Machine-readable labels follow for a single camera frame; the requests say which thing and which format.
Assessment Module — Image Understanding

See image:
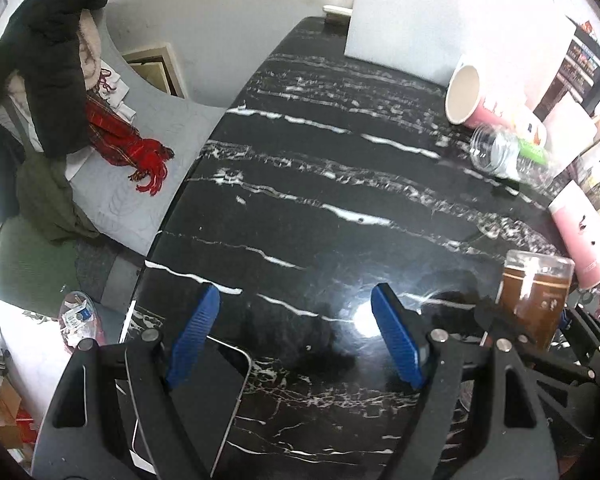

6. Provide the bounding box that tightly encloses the clear jar with brown label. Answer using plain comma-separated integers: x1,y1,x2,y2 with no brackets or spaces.
495,250,574,350

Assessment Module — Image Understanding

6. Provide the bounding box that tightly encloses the white foam board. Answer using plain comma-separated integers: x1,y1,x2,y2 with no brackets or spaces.
344,0,576,86

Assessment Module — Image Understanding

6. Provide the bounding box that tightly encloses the black jacket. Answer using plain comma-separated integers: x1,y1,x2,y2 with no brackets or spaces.
0,0,108,158

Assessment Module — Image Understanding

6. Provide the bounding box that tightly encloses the black snack pouch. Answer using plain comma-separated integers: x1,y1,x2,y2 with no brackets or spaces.
534,25,600,122

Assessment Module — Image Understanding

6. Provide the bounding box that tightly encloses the pink cartoon paper cup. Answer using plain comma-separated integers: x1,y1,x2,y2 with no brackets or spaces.
444,64,547,148

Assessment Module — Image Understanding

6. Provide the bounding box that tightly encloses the clear bottle with green label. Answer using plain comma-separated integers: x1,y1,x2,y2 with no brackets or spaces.
469,124,554,190

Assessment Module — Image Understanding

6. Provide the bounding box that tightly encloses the pink panda paper cup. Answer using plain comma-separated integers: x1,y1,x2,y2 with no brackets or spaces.
548,181,600,289

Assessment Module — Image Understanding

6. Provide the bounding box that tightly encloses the olive green garment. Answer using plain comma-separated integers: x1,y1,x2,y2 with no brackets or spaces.
16,151,99,243

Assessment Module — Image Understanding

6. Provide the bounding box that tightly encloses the black smartphone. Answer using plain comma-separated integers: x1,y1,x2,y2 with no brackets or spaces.
171,336,251,474

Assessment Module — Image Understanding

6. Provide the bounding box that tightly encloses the red plaid scarf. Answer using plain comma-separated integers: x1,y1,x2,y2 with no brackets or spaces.
85,93,174,196

